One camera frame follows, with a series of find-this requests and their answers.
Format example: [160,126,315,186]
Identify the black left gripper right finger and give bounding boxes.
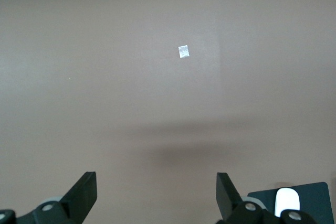
[216,172,316,224]

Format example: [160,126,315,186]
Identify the black mouse pad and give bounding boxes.
[247,181,330,224]

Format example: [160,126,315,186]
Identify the white computer mouse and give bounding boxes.
[274,187,300,218]

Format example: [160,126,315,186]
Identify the small clear tape patch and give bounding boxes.
[177,45,190,59]

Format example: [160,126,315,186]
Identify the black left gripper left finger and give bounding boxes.
[0,171,98,224]

